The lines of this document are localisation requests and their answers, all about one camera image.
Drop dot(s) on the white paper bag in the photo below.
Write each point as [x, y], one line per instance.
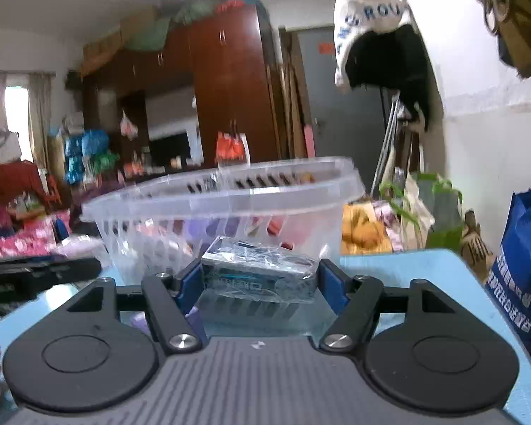
[418, 212]

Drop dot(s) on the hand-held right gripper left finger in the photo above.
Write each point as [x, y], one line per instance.
[190, 285]

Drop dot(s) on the green reusable bag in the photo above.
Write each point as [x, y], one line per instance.
[447, 230]

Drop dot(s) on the pink hanging plastic bag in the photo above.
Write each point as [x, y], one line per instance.
[128, 126]

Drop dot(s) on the window curtain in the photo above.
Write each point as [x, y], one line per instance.
[40, 110]

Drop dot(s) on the green cloth bundle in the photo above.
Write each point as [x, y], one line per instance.
[150, 35]

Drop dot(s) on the cardboard box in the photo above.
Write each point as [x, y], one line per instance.
[101, 48]

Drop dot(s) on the metal folding ladder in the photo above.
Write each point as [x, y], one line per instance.
[387, 141]

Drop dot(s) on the clear plastic basket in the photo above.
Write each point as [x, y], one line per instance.
[159, 195]

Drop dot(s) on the black hanging garment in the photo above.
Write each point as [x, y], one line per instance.
[389, 62]

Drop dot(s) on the pink floral blanket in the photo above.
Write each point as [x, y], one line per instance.
[22, 241]

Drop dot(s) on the black television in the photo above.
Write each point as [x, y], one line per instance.
[168, 150]

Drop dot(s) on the blue shopping bag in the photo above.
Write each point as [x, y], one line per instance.
[513, 283]

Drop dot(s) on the brown paper bag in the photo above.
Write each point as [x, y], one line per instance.
[475, 248]

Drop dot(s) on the brown hanging bag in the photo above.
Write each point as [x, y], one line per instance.
[522, 35]

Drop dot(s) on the yellow cloth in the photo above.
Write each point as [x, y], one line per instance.
[363, 230]

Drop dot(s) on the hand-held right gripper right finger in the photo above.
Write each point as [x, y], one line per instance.
[332, 281]

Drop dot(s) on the blue plastic bags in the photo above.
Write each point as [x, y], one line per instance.
[88, 146]

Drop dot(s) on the orange and white bag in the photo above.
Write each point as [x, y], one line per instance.
[230, 148]

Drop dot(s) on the brown wooden wardrobe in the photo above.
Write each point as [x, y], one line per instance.
[230, 75]

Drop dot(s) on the grey door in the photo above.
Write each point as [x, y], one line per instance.
[336, 119]

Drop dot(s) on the purple packet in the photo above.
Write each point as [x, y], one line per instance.
[137, 321]

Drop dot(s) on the red cloth pile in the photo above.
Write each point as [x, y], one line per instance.
[13, 177]

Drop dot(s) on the teal packet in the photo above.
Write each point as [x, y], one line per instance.
[256, 274]

